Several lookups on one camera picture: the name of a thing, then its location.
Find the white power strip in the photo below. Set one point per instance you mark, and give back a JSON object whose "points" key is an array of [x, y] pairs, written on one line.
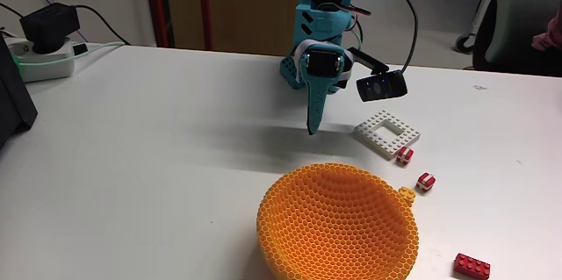
{"points": [[44, 68]]}

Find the yellow small lego cube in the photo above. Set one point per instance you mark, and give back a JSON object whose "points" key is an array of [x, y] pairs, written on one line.
{"points": [[407, 194]]}

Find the black office chair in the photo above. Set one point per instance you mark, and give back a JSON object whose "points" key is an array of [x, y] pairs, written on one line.
{"points": [[513, 16]]}

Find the orange honeycomb bowl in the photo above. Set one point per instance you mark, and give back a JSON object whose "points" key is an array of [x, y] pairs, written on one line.
{"points": [[333, 223]]}

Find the black webcam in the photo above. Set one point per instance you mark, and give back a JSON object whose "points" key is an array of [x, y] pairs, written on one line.
{"points": [[382, 86]]}

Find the black plug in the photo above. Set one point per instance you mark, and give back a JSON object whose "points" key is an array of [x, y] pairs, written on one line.
{"points": [[80, 48]]}

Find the red white small cube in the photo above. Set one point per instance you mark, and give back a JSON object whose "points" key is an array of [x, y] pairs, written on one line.
{"points": [[426, 181], [404, 155]]}

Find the white lego frame plate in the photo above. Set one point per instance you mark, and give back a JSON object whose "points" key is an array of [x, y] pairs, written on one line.
{"points": [[366, 133]]}

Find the black monitor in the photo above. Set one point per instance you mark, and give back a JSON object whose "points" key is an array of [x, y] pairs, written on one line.
{"points": [[11, 104]]}

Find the wooden door panel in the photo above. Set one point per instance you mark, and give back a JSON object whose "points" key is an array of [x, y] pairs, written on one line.
{"points": [[250, 8]]}

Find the black power adapter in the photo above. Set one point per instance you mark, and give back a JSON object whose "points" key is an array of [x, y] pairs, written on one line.
{"points": [[48, 25]]}

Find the person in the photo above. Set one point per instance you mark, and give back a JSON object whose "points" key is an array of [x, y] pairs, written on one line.
{"points": [[551, 36]]}

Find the red vertical frame bar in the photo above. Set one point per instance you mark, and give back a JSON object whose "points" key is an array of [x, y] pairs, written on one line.
{"points": [[154, 3]]}

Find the red lego brick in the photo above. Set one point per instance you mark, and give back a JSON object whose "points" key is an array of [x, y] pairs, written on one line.
{"points": [[472, 266]]}

